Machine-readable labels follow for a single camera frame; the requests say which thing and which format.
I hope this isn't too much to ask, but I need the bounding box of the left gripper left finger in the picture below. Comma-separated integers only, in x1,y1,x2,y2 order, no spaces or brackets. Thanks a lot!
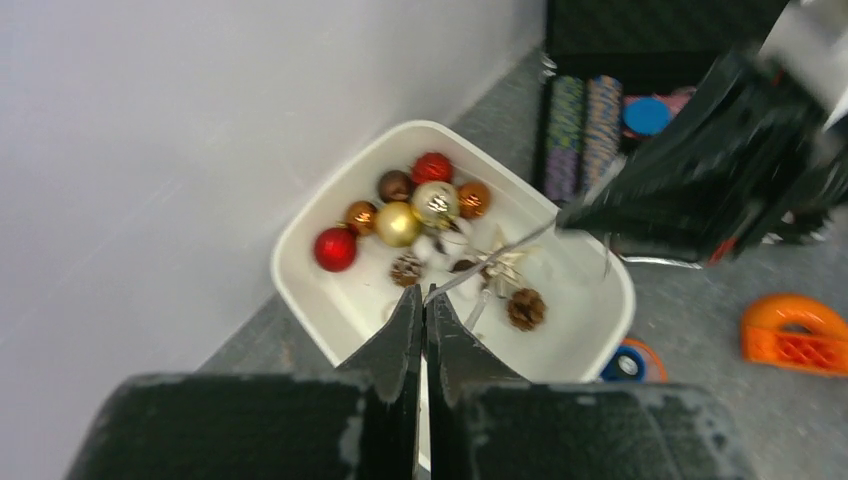
68,286,423,479

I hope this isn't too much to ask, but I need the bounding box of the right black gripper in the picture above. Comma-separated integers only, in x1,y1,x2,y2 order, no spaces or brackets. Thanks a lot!
556,50,847,265

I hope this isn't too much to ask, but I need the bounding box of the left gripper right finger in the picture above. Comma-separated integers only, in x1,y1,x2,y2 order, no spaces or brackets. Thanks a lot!
425,289,756,479

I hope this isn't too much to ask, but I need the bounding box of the clear fairy light string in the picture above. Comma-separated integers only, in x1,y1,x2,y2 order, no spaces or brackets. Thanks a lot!
423,218,614,333

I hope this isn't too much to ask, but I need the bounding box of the white cotton boll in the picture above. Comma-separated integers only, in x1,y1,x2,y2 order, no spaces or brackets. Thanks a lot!
410,219,480,283

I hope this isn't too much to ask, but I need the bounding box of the brown pine cone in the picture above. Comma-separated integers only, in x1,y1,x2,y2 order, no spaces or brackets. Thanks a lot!
506,288,547,332

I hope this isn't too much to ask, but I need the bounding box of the white plastic tray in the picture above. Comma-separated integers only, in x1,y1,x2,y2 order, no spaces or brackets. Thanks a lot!
270,119,637,472

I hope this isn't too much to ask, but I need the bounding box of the frosted pine cone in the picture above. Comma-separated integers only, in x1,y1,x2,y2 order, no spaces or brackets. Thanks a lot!
389,252,424,288

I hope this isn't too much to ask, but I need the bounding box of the gold star topper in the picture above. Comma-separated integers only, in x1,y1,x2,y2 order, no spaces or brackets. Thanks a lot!
473,224,539,298

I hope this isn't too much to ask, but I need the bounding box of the black poker chip case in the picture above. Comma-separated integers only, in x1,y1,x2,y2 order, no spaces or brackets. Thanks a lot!
531,0,786,204

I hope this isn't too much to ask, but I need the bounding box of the orange semicircle plastic piece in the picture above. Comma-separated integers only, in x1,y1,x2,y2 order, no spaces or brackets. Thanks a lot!
740,293,847,377

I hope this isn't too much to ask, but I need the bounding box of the red glitter bauble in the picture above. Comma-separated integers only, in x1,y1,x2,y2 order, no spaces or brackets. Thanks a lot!
313,226,358,273

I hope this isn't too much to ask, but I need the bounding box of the orange round toy disc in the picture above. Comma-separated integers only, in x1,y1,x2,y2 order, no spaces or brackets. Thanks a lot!
623,338,668,382

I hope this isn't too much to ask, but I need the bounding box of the gold shiny bauble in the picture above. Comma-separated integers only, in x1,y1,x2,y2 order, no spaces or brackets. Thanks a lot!
374,201,421,248

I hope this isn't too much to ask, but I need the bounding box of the copper shiny bauble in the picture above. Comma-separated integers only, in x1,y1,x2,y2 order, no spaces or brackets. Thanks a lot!
344,200,378,237

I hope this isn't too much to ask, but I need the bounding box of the orange shiny bauble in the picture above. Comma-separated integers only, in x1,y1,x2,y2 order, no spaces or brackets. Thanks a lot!
457,181,492,219

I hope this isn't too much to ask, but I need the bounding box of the silver gold bauble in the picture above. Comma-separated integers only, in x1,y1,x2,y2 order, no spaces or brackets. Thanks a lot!
410,181,460,230

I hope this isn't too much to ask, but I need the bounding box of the brown matte bauble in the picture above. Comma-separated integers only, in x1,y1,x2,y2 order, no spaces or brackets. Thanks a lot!
377,169,415,203

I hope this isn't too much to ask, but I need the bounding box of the dark red bauble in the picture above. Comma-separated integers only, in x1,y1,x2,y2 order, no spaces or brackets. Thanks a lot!
410,152,454,185

